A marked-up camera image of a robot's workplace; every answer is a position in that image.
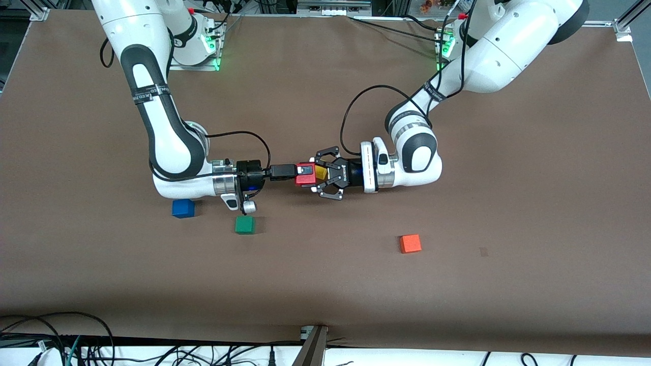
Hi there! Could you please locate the red wooden block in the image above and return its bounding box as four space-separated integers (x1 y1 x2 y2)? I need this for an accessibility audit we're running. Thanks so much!
296 163 317 187

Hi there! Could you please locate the blue wooden block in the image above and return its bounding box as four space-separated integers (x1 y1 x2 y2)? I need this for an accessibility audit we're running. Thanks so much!
172 198 196 219

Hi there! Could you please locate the brown paper table cover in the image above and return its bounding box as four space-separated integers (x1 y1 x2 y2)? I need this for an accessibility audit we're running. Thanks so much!
0 9 651 357

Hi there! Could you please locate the white power strip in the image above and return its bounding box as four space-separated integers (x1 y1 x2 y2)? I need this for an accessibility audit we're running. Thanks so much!
297 0 372 16

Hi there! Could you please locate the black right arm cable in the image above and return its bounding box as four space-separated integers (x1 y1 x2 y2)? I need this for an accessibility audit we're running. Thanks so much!
99 37 273 176

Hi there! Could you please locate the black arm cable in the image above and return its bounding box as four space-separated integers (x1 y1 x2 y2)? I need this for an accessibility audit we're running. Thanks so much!
99 37 273 176
339 0 480 156

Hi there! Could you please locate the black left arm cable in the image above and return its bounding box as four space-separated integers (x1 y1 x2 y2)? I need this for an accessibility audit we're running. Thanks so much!
339 0 480 156

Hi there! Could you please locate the black left arm strap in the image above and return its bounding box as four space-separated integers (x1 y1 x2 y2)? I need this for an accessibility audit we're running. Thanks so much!
423 81 450 104

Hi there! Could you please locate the black arm strap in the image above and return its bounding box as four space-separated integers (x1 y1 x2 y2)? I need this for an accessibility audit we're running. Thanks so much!
423 81 450 104
130 85 172 106

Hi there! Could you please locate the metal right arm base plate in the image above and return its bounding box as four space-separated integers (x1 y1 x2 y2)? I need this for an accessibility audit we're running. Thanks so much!
167 21 224 72

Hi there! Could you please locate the black right arm strap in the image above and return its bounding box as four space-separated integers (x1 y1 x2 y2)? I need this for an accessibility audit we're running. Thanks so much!
130 85 172 106

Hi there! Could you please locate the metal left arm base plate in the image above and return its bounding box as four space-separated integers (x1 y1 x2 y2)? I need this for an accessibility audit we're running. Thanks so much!
436 28 461 75

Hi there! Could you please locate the black cable across table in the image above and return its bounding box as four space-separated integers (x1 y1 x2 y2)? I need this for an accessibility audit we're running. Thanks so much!
350 15 444 44

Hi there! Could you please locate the grey metal post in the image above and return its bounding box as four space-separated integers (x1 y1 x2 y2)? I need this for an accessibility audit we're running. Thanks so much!
292 325 329 366

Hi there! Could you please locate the looping black cable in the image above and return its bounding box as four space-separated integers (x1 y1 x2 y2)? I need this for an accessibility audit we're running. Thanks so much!
0 311 116 366

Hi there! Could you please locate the green cable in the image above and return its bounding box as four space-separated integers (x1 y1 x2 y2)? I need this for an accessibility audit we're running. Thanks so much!
64 335 82 366

